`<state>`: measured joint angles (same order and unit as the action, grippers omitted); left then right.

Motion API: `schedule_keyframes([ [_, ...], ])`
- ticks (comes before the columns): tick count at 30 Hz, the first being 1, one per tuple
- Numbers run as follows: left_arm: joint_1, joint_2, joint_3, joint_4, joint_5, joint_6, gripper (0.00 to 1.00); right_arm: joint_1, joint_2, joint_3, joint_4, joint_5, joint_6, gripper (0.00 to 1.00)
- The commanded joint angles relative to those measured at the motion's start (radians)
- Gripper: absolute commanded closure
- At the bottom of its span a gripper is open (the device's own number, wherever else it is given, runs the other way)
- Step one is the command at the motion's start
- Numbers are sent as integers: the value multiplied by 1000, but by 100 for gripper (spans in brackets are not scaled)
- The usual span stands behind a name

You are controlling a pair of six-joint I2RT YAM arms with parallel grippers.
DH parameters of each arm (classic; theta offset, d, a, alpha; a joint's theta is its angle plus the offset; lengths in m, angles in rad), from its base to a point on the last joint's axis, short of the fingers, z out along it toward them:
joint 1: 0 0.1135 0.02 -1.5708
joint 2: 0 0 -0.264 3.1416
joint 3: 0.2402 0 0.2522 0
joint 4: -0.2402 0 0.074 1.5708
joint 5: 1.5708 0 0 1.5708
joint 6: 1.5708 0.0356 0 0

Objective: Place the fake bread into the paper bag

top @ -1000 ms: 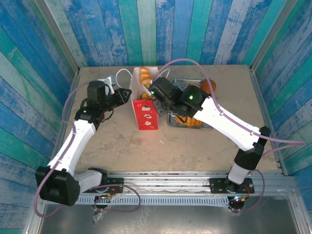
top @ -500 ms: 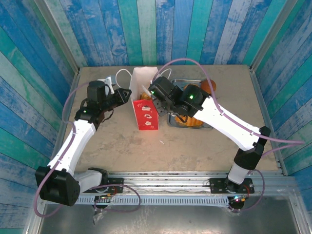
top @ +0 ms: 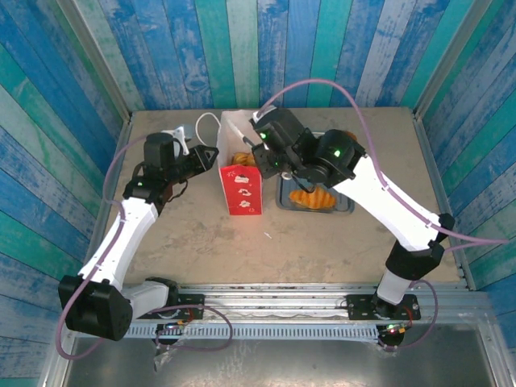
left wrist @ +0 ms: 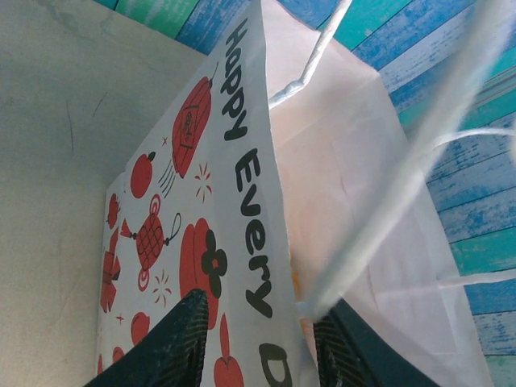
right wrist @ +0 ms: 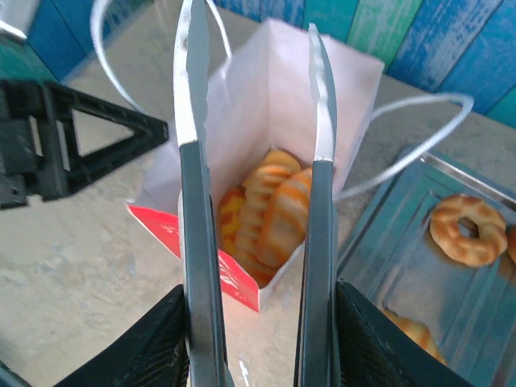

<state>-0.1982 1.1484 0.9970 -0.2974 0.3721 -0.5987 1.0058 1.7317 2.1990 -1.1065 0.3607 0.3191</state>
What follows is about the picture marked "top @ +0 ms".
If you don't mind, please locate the red and white paper bag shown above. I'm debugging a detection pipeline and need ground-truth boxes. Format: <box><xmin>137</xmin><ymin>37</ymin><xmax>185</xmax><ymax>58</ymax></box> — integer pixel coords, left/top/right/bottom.
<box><xmin>195</xmin><ymin>108</ymin><xmax>264</xmax><ymax>217</ymax></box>

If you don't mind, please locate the orange fake croissant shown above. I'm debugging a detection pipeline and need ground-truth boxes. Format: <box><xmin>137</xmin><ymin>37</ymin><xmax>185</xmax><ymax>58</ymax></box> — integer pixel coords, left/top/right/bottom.
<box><xmin>289</xmin><ymin>189</ymin><xmax>338</xmax><ymax>213</ymax></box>

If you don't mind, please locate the metal baking tray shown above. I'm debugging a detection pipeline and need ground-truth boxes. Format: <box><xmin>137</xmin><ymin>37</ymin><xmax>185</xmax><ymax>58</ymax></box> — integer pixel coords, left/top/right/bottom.
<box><xmin>275</xmin><ymin>131</ymin><xmax>356</xmax><ymax>214</ymax></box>

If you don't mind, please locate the black mounting plate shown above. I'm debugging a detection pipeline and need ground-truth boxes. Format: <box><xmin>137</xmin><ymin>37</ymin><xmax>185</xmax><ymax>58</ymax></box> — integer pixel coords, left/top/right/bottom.
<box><xmin>173</xmin><ymin>293</ymin><xmax>207</xmax><ymax>320</ymax></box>
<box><xmin>345</xmin><ymin>293</ymin><xmax>421</xmax><ymax>322</ymax></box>

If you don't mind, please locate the small circuit board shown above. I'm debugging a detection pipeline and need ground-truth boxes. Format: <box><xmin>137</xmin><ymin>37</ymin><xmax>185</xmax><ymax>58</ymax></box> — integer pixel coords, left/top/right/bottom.
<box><xmin>159</xmin><ymin>320</ymin><xmax>190</xmax><ymax>335</ymax></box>
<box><xmin>381</xmin><ymin>321</ymin><xmax>413</xmax><ymax>336</ymax></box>

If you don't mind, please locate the grey metal sheet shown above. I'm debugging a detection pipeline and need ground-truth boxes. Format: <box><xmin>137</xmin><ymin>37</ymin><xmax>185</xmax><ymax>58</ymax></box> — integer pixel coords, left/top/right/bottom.
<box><xmin>40</xmin><ymin>336</ymin><xmax>501</xmax><ymax>387</ymax></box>

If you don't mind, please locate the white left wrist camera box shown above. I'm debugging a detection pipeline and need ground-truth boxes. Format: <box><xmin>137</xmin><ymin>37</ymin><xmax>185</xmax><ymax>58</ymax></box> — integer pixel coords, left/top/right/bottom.
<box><xmin>162</xmin><ymin>125</ymin><xmax>195</xmax><ymax>156</ymax></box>

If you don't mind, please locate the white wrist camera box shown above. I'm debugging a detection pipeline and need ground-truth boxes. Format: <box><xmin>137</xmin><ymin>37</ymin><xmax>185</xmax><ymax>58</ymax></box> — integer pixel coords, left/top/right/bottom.
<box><xmin>162</xmin><ymin>125</ymin><xmax>195</xmax><ymax>156</ymax></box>
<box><xmin>248</xmin><ymin>104</ymin><xmax>280</xmax><ymax>127</ymax></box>

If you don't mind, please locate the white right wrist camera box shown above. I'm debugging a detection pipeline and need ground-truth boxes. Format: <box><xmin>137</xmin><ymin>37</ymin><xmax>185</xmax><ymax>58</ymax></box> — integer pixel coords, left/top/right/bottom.
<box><xmin>248</xmin><ymin>104</ymin><xmax>280</xmax><ymax>127</ymax></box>

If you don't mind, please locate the aluminium table side rail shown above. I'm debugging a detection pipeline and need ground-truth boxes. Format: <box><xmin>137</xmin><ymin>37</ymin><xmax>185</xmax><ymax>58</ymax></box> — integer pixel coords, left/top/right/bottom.
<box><xmin>411</xmin><ymin>110</ymin><xmax>477</xmax><ymax>291</ymax></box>
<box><xmin>78</xmin><ymin>116</ymin><xmax>134</xmax><ymax>289</ymax></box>

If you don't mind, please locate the aluminium frame post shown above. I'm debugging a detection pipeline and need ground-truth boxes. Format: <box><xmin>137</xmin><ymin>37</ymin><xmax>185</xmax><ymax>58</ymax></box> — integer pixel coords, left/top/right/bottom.
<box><xmin>56</xmin><ymin>0</ymin><xmax>134</xmax><ymax>122</ymax></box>
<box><xmin>411</xmin><ymin>0</ymin><xmax>491</xmax><ymax>120</ymax></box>

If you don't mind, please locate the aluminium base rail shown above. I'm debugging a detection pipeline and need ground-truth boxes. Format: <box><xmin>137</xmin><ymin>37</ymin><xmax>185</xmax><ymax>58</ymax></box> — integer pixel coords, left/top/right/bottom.
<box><xmin>120</xmin><ymin>281</ymin><xmax>491</xmax><ymax>323</ymax></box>

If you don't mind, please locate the white slotted cable duct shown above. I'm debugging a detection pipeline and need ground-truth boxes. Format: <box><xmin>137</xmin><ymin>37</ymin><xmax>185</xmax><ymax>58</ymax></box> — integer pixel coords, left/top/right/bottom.
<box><xmin>127</xmin><ymin>322</ymin><xmax>380</xmax><ymax>343</ymax></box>

